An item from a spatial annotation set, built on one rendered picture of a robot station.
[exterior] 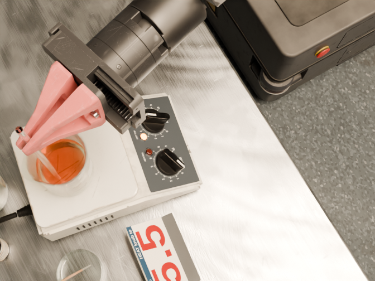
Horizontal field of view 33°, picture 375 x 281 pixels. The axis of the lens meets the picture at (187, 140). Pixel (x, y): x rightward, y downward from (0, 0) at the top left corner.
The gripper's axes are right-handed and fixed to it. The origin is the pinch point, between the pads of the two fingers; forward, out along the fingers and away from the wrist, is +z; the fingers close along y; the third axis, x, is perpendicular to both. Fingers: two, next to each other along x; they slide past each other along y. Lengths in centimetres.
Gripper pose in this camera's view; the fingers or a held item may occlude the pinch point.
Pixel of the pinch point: (28, 143)
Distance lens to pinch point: 55.6
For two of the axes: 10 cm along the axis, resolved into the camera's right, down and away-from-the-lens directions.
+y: 7.3, 6.7, -1.5
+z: -6.9, 7.0, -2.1
